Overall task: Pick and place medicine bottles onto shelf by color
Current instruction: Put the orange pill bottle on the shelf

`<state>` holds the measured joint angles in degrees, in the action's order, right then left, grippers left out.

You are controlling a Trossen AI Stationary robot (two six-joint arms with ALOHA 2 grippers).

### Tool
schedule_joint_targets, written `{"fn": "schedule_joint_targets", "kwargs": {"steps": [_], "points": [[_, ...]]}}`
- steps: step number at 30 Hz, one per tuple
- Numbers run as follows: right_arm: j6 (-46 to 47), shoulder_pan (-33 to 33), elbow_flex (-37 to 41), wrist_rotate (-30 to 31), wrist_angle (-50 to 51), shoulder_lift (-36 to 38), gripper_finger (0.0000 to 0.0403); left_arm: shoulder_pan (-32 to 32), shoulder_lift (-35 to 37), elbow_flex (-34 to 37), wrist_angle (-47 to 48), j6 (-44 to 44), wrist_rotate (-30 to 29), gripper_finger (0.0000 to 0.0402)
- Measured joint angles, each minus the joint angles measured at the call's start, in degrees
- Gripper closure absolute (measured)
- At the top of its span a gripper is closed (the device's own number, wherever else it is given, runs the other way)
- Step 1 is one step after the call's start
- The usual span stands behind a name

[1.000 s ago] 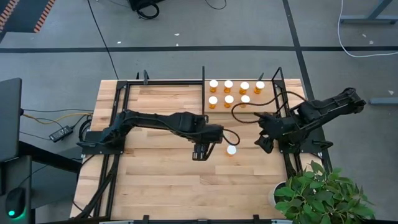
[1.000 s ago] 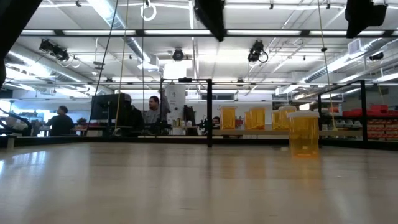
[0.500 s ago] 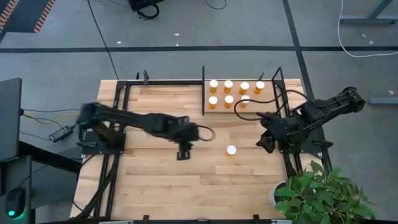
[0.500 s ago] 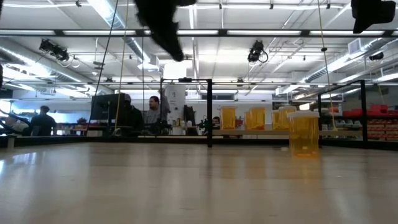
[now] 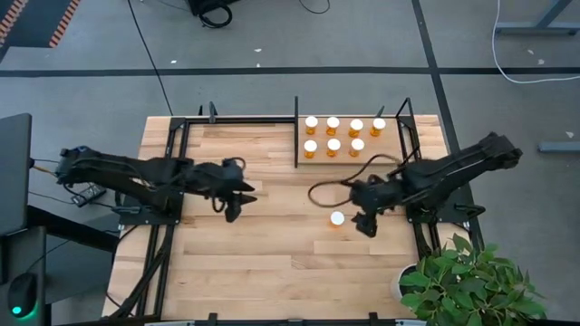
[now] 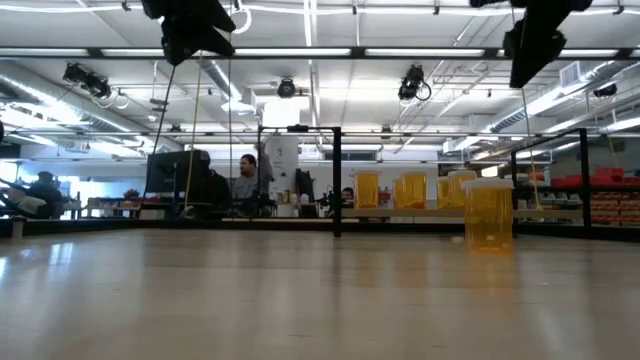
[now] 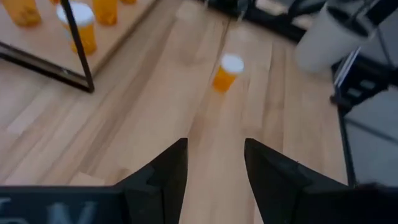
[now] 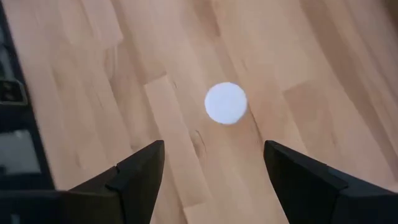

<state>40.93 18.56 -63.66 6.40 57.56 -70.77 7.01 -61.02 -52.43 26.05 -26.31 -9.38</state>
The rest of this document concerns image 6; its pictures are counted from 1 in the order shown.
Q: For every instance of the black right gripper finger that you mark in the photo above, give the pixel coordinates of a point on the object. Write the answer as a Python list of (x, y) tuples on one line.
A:
[(535, 50)]

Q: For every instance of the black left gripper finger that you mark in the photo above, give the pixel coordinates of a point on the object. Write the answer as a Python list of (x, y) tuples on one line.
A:
[(217, 17), (190, 45)]

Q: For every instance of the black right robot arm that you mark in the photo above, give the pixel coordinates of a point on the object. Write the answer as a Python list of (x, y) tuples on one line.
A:
[(582, 4)]

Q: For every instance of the overhead light bar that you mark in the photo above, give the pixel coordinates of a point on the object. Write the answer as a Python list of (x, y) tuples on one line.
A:
[(95, 52)]

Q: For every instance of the black ceiling spotlight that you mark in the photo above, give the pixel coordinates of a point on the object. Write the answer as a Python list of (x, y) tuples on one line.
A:
[(412, 82), (87, 80)]

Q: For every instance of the black computer monitor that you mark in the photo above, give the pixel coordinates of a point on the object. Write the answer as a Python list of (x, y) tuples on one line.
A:
[(170, 172)]

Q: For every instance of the thin black background stand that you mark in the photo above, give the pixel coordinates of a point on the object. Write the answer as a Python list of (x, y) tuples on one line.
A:
[(295, 129)]

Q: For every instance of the person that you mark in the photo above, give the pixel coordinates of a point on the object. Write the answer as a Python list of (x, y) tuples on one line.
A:
[(212, 187), (347, 193), (246, 185), (46, 192)]

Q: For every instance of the storage rack with bins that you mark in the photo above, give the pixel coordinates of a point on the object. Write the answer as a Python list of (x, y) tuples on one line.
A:
[(607, 175)]

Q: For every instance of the round black ceiling camera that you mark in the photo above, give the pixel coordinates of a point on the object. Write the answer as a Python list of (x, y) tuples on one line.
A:
[(286, 88)]

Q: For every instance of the black aluminium rig frame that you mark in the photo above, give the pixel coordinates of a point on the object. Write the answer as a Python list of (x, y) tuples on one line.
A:
[(100, 227)]

